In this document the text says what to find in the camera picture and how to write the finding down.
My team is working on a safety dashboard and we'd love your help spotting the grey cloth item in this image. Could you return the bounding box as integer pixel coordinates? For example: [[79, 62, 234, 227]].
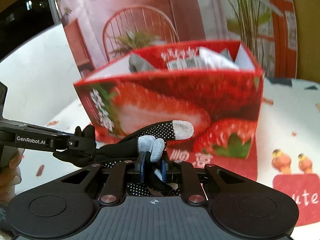
[[128, 53, 156, 73]]

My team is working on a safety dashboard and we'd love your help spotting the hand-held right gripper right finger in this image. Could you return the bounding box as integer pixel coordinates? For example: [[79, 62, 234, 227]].
[[161, 152, 260, 206]]

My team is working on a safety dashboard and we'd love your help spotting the person's left hand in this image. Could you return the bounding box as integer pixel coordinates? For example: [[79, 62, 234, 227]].
[[0, 149, 25, 203]]

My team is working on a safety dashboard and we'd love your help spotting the printed room scene backdrop cloth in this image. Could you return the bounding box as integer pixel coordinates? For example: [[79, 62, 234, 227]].
[[51, 0, 298, 80]]

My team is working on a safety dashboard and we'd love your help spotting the white printed tablecloth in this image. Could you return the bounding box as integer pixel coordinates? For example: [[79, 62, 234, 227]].
[[0, 77, 320, 230]]

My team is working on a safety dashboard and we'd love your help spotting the dark window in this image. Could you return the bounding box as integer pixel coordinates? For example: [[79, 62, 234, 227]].
[[0, 0, 56, 60]]

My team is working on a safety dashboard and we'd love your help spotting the white marble pattern board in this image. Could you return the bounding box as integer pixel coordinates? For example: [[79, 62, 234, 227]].
[[0, 24, 83, 128]]

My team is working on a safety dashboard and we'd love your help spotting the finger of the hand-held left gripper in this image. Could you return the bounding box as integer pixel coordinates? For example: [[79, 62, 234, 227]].
[[52, 132, 84, 153]]

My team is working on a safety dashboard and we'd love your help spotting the wooden panel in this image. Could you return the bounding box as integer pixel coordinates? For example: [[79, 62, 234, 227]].
[[287, 0, 320, 80]]

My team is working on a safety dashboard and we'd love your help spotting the black dotted glove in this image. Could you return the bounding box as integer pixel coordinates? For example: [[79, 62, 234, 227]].
[[52, 120, 194, 198]]

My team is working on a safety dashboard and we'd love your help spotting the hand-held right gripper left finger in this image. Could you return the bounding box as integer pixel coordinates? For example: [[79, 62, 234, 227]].
[[61, 151, 147, 207]]

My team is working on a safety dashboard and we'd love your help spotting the red strawberry print cardboard box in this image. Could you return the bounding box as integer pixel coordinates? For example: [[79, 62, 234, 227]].
[[73, 39, 265, 181]]

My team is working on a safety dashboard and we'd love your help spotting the white packet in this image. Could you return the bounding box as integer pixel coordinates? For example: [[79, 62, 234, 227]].
[[199, 47, 240, 70]]

